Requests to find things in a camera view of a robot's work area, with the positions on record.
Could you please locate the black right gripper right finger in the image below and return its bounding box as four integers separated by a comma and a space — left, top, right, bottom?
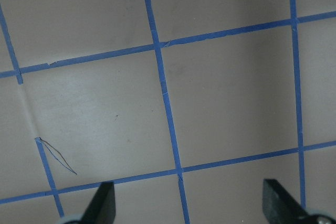
262, 179, 309, 224

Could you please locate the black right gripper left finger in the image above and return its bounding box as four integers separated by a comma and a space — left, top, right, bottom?
80, 182, 116, 224

